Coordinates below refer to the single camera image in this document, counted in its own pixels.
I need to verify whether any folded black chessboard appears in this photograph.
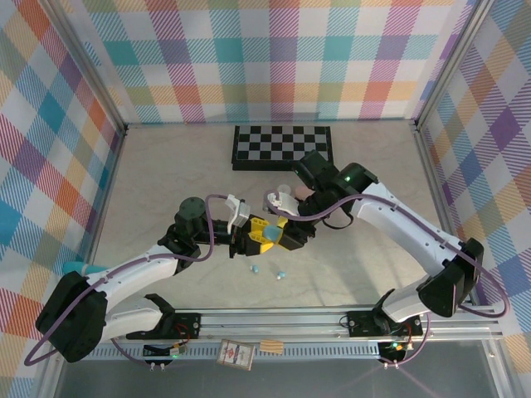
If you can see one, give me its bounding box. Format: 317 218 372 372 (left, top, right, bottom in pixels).
231 125 335 172

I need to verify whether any playing card box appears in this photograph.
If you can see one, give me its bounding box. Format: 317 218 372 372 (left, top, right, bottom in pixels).
216 338 255 370

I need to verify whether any black controller board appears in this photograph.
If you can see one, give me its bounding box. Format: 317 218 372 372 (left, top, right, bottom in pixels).
143 342 188 361
379 340 412 362

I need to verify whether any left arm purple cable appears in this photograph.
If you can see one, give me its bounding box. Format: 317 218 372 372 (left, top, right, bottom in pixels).
23 192 233 366

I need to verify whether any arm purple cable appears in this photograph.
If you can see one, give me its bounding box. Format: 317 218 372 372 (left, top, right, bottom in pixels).
264 189 510 368
23 192 233 366

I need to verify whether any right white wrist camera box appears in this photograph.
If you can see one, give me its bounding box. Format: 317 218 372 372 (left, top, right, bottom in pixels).
266 191 300 217

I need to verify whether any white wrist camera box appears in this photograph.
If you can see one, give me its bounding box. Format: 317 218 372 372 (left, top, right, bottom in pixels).
223 194 252 234
266 191 300 217

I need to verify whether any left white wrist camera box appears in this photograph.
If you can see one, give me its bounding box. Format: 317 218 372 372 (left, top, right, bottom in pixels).
223 194 252 234

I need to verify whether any aluminium mounting rail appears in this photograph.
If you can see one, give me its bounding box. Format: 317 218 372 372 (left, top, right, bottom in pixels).
44 304 504 345

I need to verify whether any aluminium side rail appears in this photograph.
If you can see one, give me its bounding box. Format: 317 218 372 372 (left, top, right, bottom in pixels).
414 124 476 306
74 126 128 312

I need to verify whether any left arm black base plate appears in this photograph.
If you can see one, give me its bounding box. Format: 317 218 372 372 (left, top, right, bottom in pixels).
124 313 202 342

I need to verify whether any slotted grey cable tray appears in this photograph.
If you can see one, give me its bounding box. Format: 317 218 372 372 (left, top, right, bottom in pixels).
65 346 385 361

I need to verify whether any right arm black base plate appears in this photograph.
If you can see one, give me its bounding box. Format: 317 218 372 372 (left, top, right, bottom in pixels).
346 309 425 337

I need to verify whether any teal plastic handle tool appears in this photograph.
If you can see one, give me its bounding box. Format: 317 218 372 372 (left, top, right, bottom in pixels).
61 260 105 277

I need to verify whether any aluminium frame post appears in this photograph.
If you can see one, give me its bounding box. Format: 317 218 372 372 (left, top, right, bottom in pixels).
413 0 495 133
51 0 128 133

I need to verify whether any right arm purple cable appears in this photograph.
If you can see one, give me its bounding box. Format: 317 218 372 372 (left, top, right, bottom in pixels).
264 189 510 368

